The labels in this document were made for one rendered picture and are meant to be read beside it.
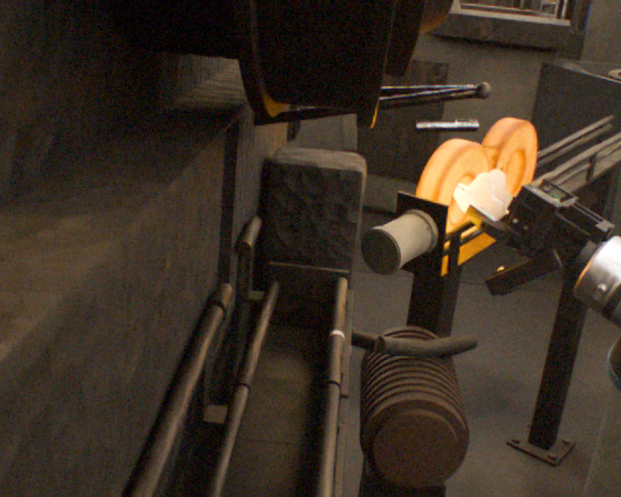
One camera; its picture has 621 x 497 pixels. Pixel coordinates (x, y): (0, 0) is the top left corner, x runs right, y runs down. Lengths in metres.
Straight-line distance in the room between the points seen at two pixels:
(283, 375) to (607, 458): 0.90
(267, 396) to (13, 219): 0.33
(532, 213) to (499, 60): 2.23
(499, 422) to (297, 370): 1.33
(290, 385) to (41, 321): 0.41
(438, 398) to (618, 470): 0.60
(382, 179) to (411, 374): 2.43
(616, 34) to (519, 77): 1.90
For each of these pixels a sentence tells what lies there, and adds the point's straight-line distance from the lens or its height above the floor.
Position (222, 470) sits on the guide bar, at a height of 0.70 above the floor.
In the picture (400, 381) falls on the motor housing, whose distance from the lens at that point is 0.93.
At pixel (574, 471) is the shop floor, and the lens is 1.84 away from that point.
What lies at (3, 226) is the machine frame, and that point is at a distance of 0.32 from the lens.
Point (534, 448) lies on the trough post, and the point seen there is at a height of 0.01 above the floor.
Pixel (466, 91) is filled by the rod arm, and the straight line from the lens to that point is 0.63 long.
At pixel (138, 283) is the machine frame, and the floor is 0.84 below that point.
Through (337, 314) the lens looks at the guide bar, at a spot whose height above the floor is 0.71.
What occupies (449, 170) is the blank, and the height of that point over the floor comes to 0.76.
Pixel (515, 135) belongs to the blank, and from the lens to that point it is 1.15.
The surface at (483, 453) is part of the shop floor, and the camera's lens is 1.82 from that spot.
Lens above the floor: 0.97
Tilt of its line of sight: 20 degrees down
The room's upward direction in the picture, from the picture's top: 6 degrees clockwise
